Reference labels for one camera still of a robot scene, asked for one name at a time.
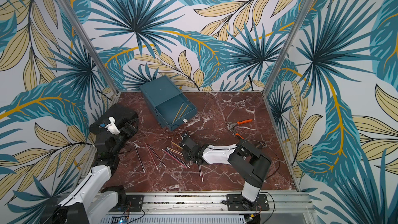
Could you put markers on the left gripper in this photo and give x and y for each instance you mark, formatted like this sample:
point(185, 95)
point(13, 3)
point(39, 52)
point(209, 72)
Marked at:
point(133, 130)

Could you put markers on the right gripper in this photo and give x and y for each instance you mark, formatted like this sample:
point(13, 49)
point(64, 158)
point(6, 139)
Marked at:
point(188, 149)

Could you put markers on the teal top drawer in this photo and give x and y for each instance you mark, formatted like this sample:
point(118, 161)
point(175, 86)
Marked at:
point(175, 112)

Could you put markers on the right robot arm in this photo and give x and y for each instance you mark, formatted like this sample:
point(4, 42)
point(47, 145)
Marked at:
point(248, 161)

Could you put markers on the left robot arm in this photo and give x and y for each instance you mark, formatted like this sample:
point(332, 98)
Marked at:
point(88, 203)

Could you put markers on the teal three-drawer cabinet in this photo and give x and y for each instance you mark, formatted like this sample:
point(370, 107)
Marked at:
point(158, 91)

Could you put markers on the black cloth cover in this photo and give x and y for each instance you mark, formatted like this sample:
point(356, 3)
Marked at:
point(121, 114)

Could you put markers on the green circuit board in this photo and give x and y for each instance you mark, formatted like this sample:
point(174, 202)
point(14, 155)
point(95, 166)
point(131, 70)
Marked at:
point(119, 220)

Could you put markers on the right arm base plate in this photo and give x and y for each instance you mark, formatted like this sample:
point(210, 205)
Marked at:
point(236, 202)

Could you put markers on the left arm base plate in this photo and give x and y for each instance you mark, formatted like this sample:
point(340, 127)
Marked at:
point(134, 203)

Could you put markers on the aluminium front rail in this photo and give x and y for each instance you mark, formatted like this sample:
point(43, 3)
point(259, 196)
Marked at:
point(209, 202)

